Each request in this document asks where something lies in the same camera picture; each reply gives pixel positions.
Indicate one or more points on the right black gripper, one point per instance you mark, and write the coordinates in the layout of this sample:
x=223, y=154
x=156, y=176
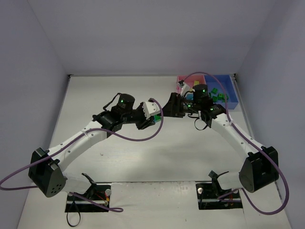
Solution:
x=177, y=106

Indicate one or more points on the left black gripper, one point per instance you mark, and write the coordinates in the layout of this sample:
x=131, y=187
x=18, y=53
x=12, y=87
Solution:
x=141, y=118

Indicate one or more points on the dark green small lego brick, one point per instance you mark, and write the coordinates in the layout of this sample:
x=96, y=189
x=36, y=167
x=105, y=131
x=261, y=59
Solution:
x=220, y=97

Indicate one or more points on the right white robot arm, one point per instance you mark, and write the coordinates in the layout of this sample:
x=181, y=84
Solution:
x=259, y=162

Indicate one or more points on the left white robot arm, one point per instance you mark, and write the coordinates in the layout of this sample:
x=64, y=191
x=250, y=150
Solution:
x=48, y=167

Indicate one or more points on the three-colour lego stack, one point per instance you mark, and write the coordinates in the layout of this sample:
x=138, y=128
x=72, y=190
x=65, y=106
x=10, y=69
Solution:
x=157, y=118

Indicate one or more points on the light blue container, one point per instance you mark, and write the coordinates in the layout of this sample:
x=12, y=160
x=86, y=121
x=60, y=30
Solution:
x=189, y=96

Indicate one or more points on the pink container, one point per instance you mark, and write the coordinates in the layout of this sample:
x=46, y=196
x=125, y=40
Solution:
x=190, y=80

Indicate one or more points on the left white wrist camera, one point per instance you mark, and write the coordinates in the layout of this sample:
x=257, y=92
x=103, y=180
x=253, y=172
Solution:
x=150, y=109

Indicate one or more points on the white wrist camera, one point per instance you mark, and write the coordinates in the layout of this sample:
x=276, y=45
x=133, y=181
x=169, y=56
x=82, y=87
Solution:
x=150, y=109
x=183, y=88

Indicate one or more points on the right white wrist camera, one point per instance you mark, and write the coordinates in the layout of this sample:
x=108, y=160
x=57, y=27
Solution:
x=183, y=88

